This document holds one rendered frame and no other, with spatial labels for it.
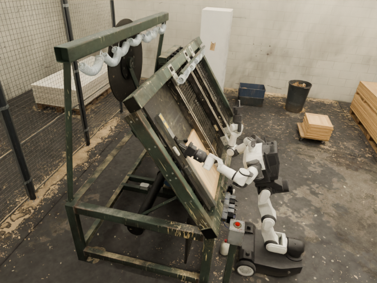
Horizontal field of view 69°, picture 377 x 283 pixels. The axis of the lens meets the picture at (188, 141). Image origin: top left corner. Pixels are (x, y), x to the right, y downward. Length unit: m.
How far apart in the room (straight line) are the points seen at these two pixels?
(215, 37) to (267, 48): 1.87
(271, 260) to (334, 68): 5.68
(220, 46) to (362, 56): 3.55
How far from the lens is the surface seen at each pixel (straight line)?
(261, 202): 2.69
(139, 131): 1.91
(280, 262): 3.18
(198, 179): 2.32
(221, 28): 6.02
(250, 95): 6.71
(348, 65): 7.92
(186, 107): 2.54
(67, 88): 2.07
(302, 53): 7.60
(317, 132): 5.58
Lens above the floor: 2.62
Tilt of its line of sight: 31 degrees down
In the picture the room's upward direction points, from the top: 3 degrees clockwise
